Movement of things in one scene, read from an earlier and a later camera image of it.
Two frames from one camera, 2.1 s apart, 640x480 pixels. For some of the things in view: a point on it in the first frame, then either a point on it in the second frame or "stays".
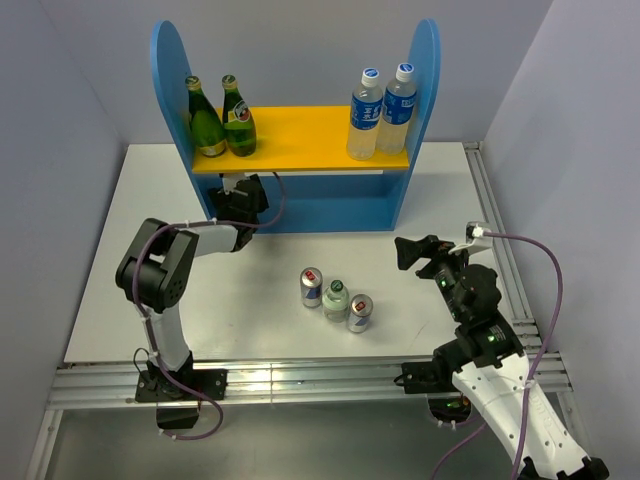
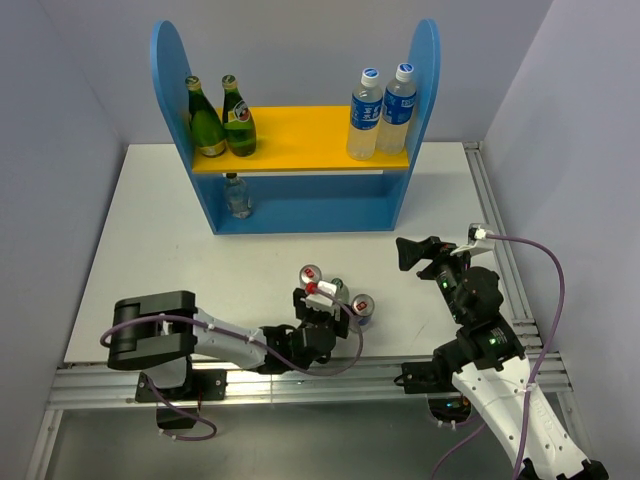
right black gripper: x=409 y=250 stays
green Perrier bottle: x=206 y=127 stays
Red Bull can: x=361 y=307 stays
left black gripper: x=221 y=201 to x=340 y=324
